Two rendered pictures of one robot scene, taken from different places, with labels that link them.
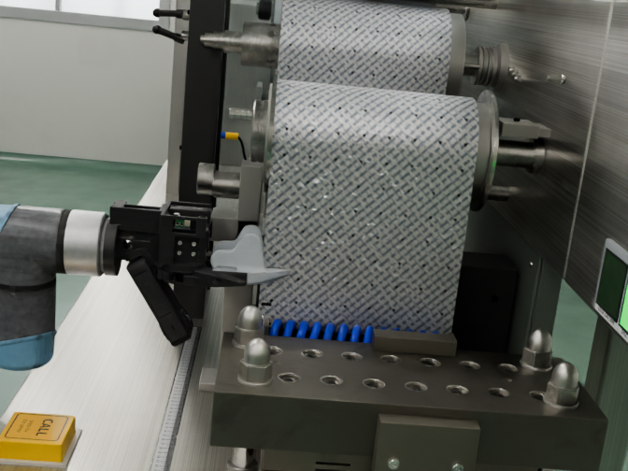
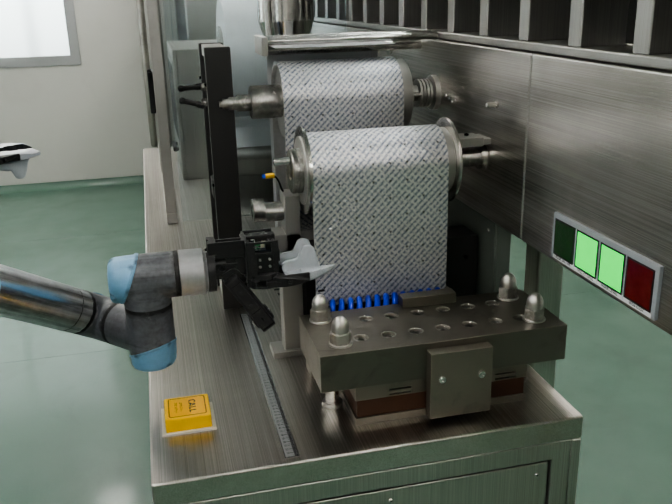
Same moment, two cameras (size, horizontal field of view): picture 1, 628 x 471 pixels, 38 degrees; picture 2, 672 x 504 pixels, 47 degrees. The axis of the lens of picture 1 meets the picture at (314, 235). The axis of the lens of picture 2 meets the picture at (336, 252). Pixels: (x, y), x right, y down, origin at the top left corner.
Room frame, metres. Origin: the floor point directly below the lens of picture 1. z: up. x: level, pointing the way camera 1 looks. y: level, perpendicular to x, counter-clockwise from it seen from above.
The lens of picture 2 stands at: (-0.18, 0.23, 1.53)
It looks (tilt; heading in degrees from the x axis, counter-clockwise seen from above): 19 degrees down; 350
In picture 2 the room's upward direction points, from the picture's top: 1 degrees counter-clockwise
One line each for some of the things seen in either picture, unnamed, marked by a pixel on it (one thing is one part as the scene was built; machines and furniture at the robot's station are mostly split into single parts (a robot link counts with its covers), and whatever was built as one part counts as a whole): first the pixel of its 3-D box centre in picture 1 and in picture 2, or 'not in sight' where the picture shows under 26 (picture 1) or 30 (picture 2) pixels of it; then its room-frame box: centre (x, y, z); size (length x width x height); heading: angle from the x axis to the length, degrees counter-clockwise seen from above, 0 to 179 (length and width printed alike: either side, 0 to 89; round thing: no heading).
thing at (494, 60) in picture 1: (478, 65); (418, 93); (1.35, -0.21, 1.33); 0.07 x 0.07 x 0.07; 4
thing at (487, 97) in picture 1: (480, 150); (445, 159); (1.09, -0.19, 1.25); 0.15 x 0.01 x 0.15; 4
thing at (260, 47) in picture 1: (263, 45); (265, 101); (1.33, 0.10, 1.33); 0.06 x 0.06 x 0.06; 4
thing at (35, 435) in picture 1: (36, 436); (187, 412); (0.90, 0.28, 0.91); 0.07 x 0.07 x 0.02; 4
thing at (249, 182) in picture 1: (229, 277); (282, 275); (1.11, 0.10, 1.05); 0.06 x 0.05 x 0.31; 94
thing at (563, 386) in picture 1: (563, 381); (534, 306); (0.87, -0.27, 1.05); 0.04 x 0.04 x 0.04
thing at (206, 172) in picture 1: (206, 178); (258, 210); (1.11, 0.14, 1.18); 0.04 x 0.02 x 0.04; 4
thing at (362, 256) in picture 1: (362, 264); (381, 251); (1.02, -0.06, 1.11); 0.23 x 0.01 x 0.18; 94
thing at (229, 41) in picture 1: (221, 41); (235, 103); (1.32, 0.16, 1.33); 0.06 x 0.03 x 0.03; 94
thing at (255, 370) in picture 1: (256, 359); (340, 330); (0.85, 0.05, 1.05); 0.04 x 0.04 x 0.04
